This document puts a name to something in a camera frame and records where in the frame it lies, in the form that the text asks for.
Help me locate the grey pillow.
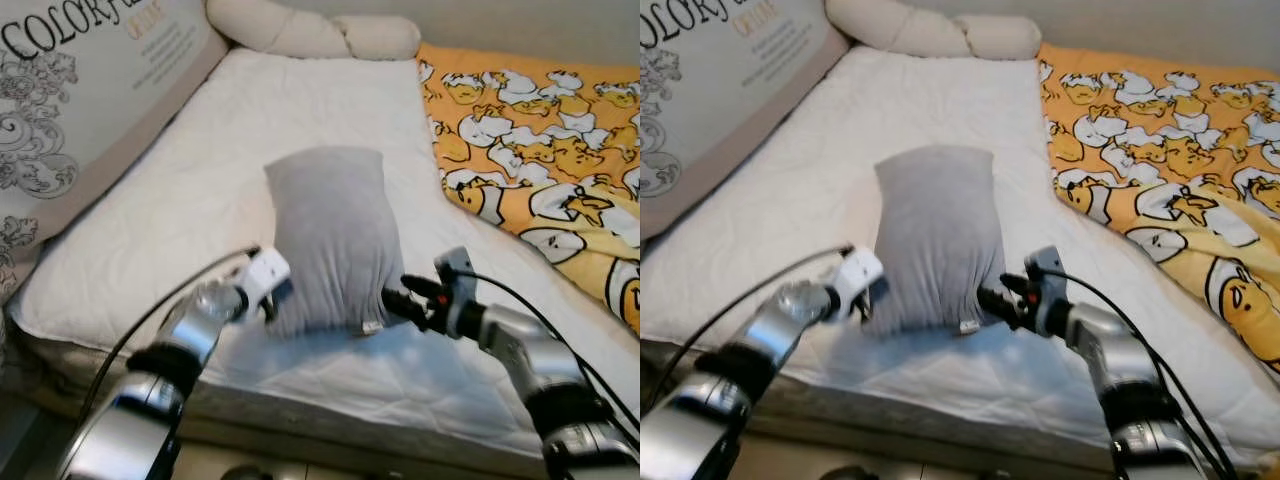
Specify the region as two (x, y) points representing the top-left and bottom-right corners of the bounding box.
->
(873, 146), (1011, 336)
(263, 146), (406, 339)

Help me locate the yellow duck print blanket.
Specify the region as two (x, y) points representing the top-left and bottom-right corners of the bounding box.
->
(1037, 42), (1280, 376)
(415, 42), (641, 336)

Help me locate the grey mattress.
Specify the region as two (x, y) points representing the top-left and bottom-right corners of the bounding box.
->
(640, 335), (1131, 479)
(15, 325), (561, 479)

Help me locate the white floral printed headboard cushion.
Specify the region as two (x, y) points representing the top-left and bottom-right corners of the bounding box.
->
(640, 0), (851, 241)
(0, 0), (229, 301)

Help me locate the cream bolster pillow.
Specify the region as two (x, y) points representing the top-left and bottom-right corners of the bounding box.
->
(825, 0), (1043, 61)
(205, 0), (422, 61)

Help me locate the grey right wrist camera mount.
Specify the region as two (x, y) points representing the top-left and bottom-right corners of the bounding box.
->
(435, 247), (479, 303)
(1025, 245), (1067, 303)

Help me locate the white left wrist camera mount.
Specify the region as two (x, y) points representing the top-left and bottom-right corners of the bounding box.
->
(238, 248), (293, 306)
(843, 248), (887, 303)

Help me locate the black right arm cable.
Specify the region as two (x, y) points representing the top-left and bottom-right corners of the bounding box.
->
(447, 270), (641, 436)
(1055, 268), (1241, 476)

